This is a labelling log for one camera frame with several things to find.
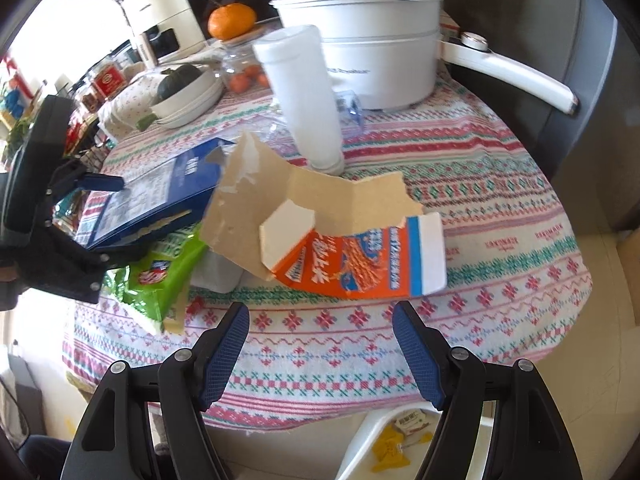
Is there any clear plastic packaging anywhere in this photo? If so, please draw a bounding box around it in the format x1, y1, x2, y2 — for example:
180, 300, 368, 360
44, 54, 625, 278
336, 90, 364, 129

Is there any white electric pot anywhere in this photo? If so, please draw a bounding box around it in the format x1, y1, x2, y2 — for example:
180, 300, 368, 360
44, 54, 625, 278
270, 0, 581, 116

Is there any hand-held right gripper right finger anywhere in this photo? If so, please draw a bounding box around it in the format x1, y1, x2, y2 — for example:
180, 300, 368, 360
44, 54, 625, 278
392, 301, 583, 480

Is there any white trash bin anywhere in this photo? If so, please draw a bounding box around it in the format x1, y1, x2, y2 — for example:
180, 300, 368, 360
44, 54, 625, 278
335, 407, 501, 480

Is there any white plastic cup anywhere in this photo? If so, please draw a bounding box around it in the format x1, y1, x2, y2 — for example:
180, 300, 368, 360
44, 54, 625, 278
252, 25, 346, 176

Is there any orange mandarin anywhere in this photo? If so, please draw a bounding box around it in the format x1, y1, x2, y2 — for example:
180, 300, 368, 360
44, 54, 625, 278
207, 3, 257, 41

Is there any green squash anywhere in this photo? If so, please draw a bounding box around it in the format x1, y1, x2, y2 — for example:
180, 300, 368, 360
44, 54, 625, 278
157, 64, 203, 102

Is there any black wire rack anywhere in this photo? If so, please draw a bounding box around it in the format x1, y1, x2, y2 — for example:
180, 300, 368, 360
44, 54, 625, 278
65, 110, 117, 172

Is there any blue cardboard box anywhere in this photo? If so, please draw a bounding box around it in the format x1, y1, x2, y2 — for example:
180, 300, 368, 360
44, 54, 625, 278
75, 137, 236, 252

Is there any white dotted cloth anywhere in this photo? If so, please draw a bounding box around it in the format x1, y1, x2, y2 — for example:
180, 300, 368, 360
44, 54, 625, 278
99, 80, 162, 142

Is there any white bowl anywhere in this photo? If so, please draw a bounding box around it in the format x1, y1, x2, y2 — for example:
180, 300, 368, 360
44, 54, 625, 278
147, 62, 224, 128

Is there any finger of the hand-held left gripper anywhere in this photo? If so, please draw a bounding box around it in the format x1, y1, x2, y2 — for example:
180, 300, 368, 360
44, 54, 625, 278
20, 227, 144, 304
42, 160, 126, 222

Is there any patterned red green tablecloth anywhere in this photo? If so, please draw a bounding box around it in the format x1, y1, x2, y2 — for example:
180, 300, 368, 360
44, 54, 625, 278
62, 35, 594, 431

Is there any white air fryer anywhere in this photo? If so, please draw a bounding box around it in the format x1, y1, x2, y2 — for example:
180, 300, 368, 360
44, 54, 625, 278
121, 0, 208, 68

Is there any grey refrigerator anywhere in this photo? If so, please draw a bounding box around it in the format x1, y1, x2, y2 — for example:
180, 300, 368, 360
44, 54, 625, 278
440, 0, 632, 233

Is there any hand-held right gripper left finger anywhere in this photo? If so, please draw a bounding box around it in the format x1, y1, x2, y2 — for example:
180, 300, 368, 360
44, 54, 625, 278
60, 301, 251, 480

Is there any torn orange cardboard carton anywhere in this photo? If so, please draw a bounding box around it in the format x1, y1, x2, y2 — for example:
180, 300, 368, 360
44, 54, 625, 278
200, 132, 447, 301

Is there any yellow wrapper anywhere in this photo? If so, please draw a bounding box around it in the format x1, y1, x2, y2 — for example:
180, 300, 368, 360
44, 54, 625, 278
371, 425, 432, 474

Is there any red labelled jar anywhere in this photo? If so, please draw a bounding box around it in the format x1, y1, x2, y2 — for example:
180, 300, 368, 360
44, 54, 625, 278
90, 62, 126, 102

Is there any green snack packet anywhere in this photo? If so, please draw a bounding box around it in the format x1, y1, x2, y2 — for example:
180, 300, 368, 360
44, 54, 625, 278
102, 225, 208, 334

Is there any small white packet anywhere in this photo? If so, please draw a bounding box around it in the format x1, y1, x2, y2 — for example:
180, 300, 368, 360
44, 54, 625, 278
391, 409, 432, 434

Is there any glass jar of small oranges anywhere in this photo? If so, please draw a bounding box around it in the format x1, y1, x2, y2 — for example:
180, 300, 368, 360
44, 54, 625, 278
219, 30, 275, 94

